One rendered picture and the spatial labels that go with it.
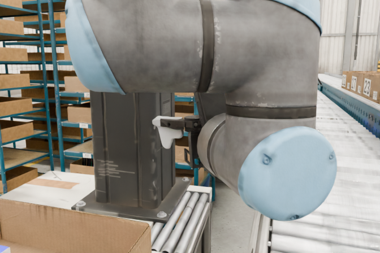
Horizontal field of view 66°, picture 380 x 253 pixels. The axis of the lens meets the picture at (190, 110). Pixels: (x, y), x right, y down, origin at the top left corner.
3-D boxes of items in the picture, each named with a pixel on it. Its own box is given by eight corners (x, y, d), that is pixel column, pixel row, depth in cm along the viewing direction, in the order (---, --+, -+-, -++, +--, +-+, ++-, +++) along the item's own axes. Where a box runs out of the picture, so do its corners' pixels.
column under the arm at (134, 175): (70, 210, 75) (61, 83, 70) (119, 174, 100) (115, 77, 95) (166, 223, 69) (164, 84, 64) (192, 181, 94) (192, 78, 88)
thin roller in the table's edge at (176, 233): (193, 191, 86) (160, 249, 59) (199, 192, 86) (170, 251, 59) (193, 197, 87) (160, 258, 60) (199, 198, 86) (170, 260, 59)
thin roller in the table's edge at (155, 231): (176, 190, 87) (137, 245, 61) (182, 190, 87) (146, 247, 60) (176, 196, 88) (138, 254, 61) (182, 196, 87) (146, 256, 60)
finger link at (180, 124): (154, 127, 52) (193, 131, 47) (154, 119, 52) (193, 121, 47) (172, 123, 56) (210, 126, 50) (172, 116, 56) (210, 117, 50)
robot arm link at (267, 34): (215, -31, 24) (214, 120, 25) (346, -25, 25) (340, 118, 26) (197, 1, 33) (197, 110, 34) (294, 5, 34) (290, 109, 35)
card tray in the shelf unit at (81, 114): (67, 121, 194) (66, 107, 192) (94, 113, 223) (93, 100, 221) (121, 125, 183) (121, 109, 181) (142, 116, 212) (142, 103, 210)
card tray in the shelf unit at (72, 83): (64, 91, 192) (63, 76, 190) (94, 87, 220) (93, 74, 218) (117, 93, 178) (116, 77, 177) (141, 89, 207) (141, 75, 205)
